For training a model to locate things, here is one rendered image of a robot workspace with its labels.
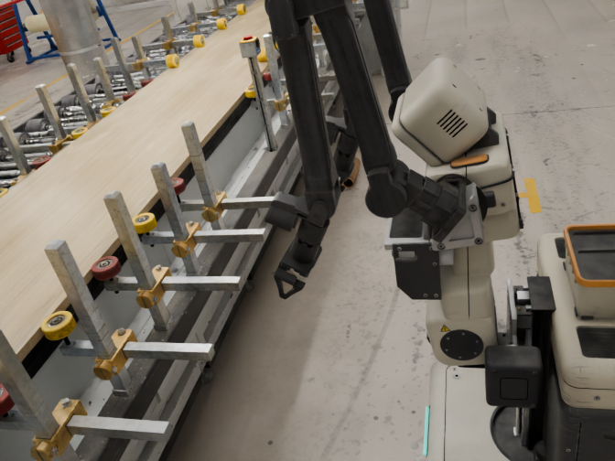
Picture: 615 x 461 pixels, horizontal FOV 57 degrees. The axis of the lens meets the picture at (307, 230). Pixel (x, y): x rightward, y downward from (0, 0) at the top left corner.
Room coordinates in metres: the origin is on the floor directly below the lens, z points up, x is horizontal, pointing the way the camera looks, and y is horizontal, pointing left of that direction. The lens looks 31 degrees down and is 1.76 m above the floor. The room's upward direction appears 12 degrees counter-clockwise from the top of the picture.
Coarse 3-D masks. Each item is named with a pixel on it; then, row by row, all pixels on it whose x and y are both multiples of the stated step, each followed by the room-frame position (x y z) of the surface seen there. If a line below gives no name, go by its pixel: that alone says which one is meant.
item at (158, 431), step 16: (0, 416) 0.98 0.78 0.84; (16, 416) 0.97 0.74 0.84; (80, 416) 0.93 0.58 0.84; (96, 416) 0.92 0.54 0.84; (80, 432) 0.90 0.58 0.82; (96, 432) 0.89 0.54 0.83; (112, 432) 0.87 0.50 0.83; (128, 432) 0.86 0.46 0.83; (144, 432) 0.85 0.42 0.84; (160, 432) 0.84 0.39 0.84
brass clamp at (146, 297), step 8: (160, 272) 1.43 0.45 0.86; (168, 272) 1.44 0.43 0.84; (160, 280) 1.39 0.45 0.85; (152, 288) 1.35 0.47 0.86; (160, 288) 1.37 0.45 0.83; (136, 296) 1.35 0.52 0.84; (144, 296) 1.32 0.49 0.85; (152, 296) 1.33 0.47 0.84; (160, 296) 1.36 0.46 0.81; (144, 304) 1.33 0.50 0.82; (152, 304) 1.32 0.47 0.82
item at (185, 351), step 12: (60, 348) 1.20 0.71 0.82; (72, 348) 1.19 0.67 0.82; (84, 348) 1.18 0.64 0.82; (132, 348) 1.14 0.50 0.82; (144, 348) 1.13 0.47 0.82; (156, 348) 1.12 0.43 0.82; (168, 348) 1.11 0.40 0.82; (180, 348) 1.10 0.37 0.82; (192, 348) 1.09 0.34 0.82; (204, 348) 1.09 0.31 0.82
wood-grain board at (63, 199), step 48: (144, 96) 3.16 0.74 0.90; (192, 96) 2.97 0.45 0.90; (240, 96) 2.81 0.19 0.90; (96, 144) 2.54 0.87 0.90; (144, 144) 2.41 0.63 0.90; (48, 192) 2.09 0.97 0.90; (96, 192) 1.99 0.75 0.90; (144, 192) 1.91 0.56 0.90; (0, 240) 1.76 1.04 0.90; (48, 240) 1.69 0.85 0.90; (96, 240) 1.62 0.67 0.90; (0, 288) 1.44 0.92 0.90; (48, 288) 1.39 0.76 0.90
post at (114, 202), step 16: (112, 192) 1.37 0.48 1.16; (112, 208) 1.35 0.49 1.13; (128, 224) 1.36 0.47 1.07; (128, 240) 1.35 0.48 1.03; (128, 256) 1.35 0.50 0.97; (144, 256) 1.37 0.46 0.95; (144, 272) 1.35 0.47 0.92; (144, 288) 1.35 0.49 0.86; (160, 304) 1.36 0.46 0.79; (160, 320) 1.35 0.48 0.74
